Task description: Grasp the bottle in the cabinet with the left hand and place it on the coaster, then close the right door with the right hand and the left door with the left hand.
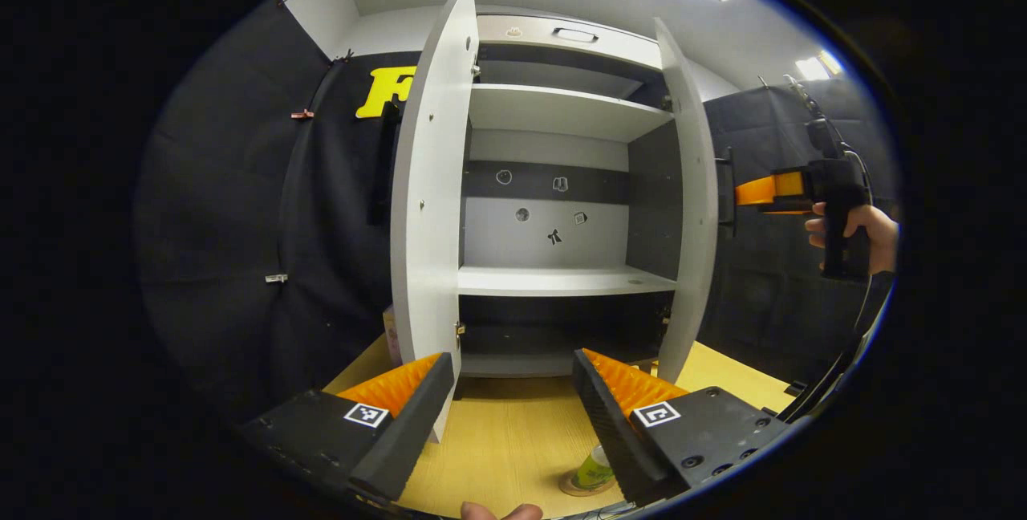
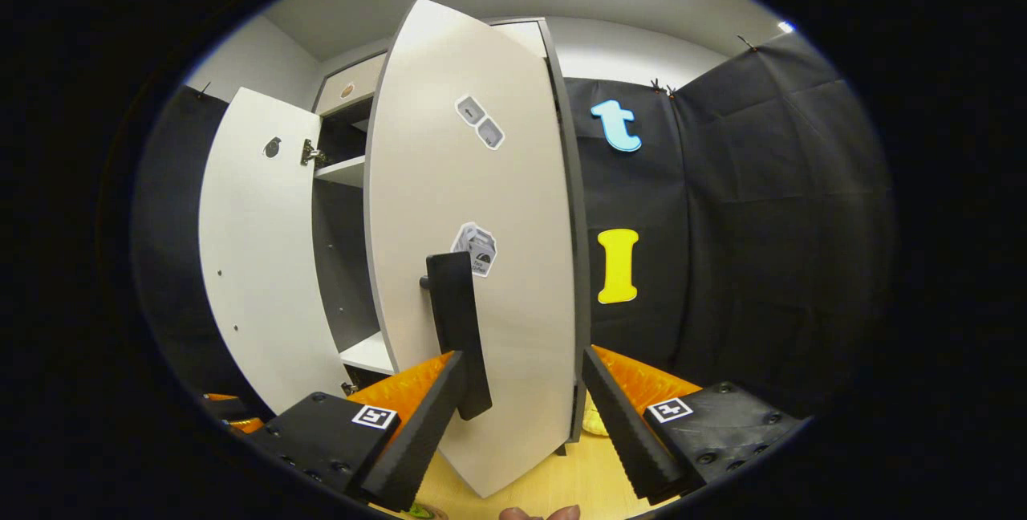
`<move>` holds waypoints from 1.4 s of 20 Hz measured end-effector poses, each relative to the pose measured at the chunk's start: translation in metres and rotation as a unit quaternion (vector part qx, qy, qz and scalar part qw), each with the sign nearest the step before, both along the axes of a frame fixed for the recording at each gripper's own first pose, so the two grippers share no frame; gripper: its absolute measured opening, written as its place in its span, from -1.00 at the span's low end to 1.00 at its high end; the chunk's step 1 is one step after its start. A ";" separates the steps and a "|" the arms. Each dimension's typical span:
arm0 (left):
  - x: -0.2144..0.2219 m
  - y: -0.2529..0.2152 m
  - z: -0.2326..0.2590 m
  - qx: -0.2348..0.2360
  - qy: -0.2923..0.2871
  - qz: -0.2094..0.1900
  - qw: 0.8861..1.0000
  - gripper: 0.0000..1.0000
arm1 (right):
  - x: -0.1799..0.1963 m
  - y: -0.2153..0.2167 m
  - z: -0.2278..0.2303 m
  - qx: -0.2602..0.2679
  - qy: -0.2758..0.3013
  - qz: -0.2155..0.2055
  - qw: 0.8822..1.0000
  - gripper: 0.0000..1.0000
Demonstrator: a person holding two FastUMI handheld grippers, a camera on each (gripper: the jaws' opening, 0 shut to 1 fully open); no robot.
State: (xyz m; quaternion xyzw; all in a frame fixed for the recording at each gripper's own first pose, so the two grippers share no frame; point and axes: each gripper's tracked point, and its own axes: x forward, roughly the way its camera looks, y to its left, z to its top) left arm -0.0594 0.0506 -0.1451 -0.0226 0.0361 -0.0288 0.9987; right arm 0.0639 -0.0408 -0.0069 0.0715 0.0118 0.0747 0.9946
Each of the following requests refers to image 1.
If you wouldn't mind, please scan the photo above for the white cabinet shelf board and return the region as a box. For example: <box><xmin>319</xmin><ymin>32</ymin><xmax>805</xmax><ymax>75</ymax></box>
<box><xmin>457</xmin><ymin>265</ymin><xmax>679</xmax><ymax>298</ymax></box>
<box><xmin>468</xmin><ymin>84</ymin><xmax>675</xmax><ymax>144</ymax></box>

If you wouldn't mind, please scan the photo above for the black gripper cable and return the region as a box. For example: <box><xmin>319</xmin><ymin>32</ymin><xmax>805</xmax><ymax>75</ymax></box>
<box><xmin>778</xmin><ymin>271</ymin><xmax>895</xmax><ymax>425</ymax></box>

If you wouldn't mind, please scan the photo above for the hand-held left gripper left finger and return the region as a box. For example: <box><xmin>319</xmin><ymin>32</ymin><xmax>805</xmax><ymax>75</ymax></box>
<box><xmin>241</xmin><ymin>353</ymin><xmax>456</xmax><ymax>505</ymax></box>

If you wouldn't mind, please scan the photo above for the green label clear bottle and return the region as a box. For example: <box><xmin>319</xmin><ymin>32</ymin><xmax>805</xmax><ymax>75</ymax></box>
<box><xmin>571</xmin><ymin>444</ymin><xmax>619</xmax><ymax>491</ymax></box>

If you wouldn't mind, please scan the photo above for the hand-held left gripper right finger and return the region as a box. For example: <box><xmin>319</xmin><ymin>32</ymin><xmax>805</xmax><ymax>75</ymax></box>
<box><xmin>571</xmin><ymin>349</ymin><xmax>791</xmax><ymax>507</ymax></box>

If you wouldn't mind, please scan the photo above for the round wooden coaster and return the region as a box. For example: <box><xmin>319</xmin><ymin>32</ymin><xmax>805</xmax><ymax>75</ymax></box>
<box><xmin>559</xmin><ymin>468</ymin><xmax>619</xmax><ymax>498</ymax></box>

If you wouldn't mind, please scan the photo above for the small ceiling light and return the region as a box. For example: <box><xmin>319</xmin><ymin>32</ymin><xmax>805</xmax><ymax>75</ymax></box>
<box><xmin>794</xmin><ymin>49</ymin><xmax>846</xmax><ymax>81</ymax></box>

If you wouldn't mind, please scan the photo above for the pink box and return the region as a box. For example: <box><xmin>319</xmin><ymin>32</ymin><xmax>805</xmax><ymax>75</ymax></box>
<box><xmin>383</xmin><ymin>305</ymin><xmax>404</xmax><ymax>366</ymax></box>

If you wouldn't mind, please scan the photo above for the grey cabinet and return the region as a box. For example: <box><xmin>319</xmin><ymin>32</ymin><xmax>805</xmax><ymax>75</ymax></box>
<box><xmin>457</xmin><ymin>14</ymin><xmax>683</xmax><ymax>380</ymax></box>

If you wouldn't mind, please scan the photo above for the grey cabinet door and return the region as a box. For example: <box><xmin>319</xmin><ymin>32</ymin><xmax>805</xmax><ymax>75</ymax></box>
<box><xmin>654</xmin><ymin>17</ymin><xmax>736</xmax><ymax>384</ymax></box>
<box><xmin>389</xmin><ymin>0</ymin><xmax>481</xmax><ymax>442</ymax></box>

